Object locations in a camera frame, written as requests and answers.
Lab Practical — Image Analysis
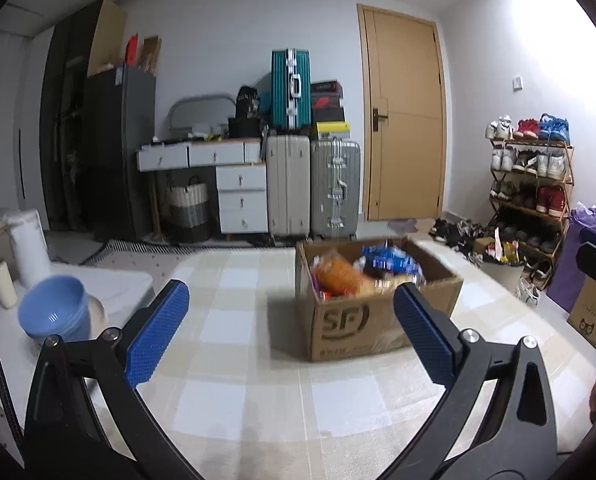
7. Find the brown cat print bag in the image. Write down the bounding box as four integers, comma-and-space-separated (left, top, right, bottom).
568, 277, 596, 350

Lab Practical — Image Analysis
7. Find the brown paper bag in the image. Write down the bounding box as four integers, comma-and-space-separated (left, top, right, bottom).
143, 36, 163, 75

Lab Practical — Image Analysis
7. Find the purple bag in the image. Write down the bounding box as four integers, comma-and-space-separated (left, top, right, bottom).
546, 202, 596, 314

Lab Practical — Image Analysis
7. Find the orange red noodle packet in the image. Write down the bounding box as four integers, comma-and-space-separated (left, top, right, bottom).
312, 252, 367, 297

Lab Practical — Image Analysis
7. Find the black braided cable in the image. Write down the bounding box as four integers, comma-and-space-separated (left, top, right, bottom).
0, 295, 26, 466

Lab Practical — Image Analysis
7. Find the black bag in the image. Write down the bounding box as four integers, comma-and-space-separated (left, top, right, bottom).
235, 86, 263, 120

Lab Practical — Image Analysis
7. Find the beige suitcase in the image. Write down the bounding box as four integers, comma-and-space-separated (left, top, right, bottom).
266, 130, 311, 241

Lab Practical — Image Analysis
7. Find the blue wrapper packet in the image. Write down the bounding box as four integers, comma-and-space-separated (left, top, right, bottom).
362, 242, 419, 274

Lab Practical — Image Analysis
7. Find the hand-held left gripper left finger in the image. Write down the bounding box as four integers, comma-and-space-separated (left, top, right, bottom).
24, 279, 209, 480

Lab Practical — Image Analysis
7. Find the wooden shoe rack with shoes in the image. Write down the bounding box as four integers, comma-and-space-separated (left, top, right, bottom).
485, 114, 573, 261

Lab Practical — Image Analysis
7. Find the stack of blue bowls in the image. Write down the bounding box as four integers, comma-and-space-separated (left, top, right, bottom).
18, 275, 92, 344

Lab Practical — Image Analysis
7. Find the white desk with drawers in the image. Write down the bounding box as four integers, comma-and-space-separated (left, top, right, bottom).
137, 137, 269, 235

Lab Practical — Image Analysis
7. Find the white plate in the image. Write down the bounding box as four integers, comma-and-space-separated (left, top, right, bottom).
85, 294, 110, 342

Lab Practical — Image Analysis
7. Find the black cabinet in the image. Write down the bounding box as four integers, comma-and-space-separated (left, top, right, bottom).
83, 65, 157, 242

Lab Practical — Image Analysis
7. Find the white trash bin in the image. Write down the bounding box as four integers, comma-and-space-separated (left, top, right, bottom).
480, 258, 526, 294

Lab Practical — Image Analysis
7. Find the pile of trash wrappers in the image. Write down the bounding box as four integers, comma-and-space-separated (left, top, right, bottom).
486, 227, 522, 265

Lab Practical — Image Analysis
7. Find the clear cracker packet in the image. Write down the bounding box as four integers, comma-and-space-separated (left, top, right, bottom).
372, 271, 423, 293

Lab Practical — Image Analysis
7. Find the white bottle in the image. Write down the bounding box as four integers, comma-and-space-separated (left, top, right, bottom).
0, 258, 18, 310

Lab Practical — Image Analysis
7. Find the wooden door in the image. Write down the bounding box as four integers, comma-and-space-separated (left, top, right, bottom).
357, 4, 447, 222

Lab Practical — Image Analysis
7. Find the oval grey mirror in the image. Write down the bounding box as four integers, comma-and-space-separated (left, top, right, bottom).
168, 93, 237, 134

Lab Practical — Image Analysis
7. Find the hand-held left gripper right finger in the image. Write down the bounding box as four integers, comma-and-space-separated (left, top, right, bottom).
378, 282, 558, 480

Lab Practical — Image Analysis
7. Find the brown cardboard box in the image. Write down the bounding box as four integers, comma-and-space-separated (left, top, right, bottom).
295, 236, 464, 362

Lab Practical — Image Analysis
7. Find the white cylindrical container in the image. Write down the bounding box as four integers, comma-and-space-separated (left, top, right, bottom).
8, 210, 52, 289

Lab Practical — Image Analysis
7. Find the woven laundry basket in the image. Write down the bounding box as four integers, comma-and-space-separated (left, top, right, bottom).
165, 176, 211, 244

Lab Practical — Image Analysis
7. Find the scattered sneakers group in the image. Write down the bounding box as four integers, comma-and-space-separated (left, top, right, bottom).
429, 217, 554, 309

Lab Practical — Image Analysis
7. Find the teal suitcase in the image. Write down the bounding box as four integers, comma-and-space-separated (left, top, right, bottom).
270, 49, 312, 131

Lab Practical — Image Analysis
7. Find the silver suitcase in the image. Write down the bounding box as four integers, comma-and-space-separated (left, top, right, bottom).
309, 136, 362, 241

